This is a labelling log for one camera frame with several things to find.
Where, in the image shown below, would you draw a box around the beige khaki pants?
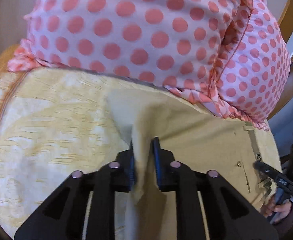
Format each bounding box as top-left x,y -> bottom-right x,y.
107,88 -> 280,239

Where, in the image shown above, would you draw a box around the person's right hand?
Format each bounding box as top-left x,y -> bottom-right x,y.
261,195 -> 292,223

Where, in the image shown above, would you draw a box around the orange yellow patterned bedspread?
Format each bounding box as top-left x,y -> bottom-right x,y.
0,44 -> 139,240

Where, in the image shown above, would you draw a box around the pink polka dot lower pillow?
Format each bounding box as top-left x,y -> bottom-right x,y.
167,0 -> 291,131

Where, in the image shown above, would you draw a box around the pink polka dot pillow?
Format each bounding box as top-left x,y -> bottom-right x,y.
167,0 -> 291,131
8,0 -> 240,90

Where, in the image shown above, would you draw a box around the pink polka dot upper pillow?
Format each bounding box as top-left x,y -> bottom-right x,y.
8,0 -> 240,90

